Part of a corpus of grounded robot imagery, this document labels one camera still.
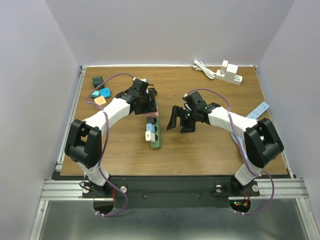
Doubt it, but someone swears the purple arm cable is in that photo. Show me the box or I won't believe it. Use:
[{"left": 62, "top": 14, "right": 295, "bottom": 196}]
[
  {"left": 186, "top": 88, "right": 276, "bottom": 216},
  {"left": 85, "top": 72, "right": 136, "bottom": 218}
]

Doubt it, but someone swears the white power strip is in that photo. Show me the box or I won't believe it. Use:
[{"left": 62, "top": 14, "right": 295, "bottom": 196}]
[{"left": 215, "top": 69, "right": 243, "bottom": 85}]

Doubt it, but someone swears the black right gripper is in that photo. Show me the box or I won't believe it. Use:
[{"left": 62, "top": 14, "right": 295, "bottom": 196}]
[{"left": 166, "top": 105, "right": 198, "bottom": 134}]

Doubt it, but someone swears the aluminium left side rail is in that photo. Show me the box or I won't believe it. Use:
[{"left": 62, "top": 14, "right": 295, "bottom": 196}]
[{"left": 54, "top": 66, "right": 87, "bottom": 172}]

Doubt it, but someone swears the dark green charger plug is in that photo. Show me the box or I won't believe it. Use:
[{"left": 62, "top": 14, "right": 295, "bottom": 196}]
[{"left": 92, "top": 76, "right": 104, "bottom": 88}]

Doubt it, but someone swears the aluminium rail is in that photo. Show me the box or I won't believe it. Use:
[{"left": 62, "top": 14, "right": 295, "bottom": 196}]
[
  {"left": 40, "top": 178, "right": 309, "bottom": 201},
  {"left": 54, "top": 66, "right": 87, "bottom": 172}
]

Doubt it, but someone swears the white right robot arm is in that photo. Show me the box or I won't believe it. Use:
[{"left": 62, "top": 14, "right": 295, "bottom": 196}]
[{"left": 167, "top": 89, "right": 284, "bottom": 195}]

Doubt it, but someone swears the light blue small adapter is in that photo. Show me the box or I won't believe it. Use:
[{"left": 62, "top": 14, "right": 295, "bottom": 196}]
[{"left": 146, "top": 123, "right": 156, "bottom": 133}]

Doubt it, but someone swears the dark green power strip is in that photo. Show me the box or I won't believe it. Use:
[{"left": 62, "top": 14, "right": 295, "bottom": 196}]
[{"left": 150, "top": 104, "right": 162, "bottom": 149}]

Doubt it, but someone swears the white coiled cable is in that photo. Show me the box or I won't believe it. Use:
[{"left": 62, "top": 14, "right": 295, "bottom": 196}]
[{"left": 191, "top": 59, "right": 217, "bottom": 80}]

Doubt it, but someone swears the aluminium front rail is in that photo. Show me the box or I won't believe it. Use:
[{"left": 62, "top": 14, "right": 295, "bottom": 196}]
[{"left": 40, "top": 178, "right": 309, "bottom": 201}]

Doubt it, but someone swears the light blue power strip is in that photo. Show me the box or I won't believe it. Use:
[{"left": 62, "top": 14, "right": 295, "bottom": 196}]
[{"left": 231, "top": 101, "right": 270, "bottom": 152}]

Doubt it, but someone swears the teal usb charger plug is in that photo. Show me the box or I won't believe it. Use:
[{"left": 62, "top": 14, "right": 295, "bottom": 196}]
[{"left": 90, "top": 90, "right": 100, "bottom": 99}]

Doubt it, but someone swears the pink cube adapter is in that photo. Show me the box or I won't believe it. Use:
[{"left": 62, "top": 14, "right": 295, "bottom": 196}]
[{"left": 143, "top": 111, "right": 159, "bottom": 118}]

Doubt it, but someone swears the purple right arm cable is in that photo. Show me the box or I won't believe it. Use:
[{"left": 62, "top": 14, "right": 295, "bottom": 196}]
[{"left": 186, "top": 88, "right": 276, "bottom": 216}]

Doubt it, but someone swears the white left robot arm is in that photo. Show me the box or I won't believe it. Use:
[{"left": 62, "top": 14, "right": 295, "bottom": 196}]
[{"left": 64, "top": 78, "right": 158, "bottom": 197}]

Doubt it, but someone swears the white square adapter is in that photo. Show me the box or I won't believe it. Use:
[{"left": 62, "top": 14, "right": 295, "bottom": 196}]
[{"left": 145, "top": 131, "right": 156, "bottom": 143}]

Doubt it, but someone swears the blue square adapter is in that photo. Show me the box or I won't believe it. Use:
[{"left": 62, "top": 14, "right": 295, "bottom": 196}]
[{"left": 99, "top": 87, "right": 111, "bottom": 99}]

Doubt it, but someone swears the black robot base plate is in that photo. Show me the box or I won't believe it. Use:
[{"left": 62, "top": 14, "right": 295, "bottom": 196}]
[{"left": 79, "top": 175, "right": 260, "bottom": 212}]

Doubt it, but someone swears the orange cube adapter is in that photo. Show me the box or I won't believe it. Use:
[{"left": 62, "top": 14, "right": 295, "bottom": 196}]
[{"left": 94, "top": 96, "right": 107, "bottom": 106}]

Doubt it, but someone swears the dark grey small adapter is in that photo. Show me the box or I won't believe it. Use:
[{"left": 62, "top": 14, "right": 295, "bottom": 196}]
[{"left": 146, "top": 116, "right": 157, "bottom": 124}]

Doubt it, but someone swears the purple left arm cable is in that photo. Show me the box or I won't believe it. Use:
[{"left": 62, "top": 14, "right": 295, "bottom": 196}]
[{"left": 85, "top": 72, "right": 136, "bottom": 218}]

